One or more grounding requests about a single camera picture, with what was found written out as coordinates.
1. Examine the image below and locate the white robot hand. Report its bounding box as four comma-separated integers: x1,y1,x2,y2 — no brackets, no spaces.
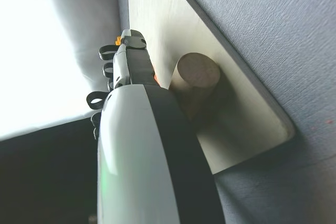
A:
86,28,217,224

